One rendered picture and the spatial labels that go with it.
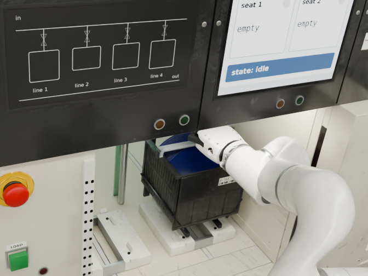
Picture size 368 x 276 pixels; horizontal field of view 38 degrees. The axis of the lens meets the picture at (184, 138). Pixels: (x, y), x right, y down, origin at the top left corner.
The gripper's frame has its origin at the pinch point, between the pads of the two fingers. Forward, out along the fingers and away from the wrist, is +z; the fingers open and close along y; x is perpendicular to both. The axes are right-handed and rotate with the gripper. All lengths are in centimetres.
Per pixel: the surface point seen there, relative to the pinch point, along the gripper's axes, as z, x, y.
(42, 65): -30, 35, -50
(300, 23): -30.1, 38.2, -2.3
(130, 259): -10.6, -30.4, -22.8
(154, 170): 3.2, -14.3, -10.7
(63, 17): -30, 42, -47
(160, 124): -30.4, 21.6, -29.5
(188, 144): -0.4, -5.4, -3.4
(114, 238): -0.7, -31.4, -23.0
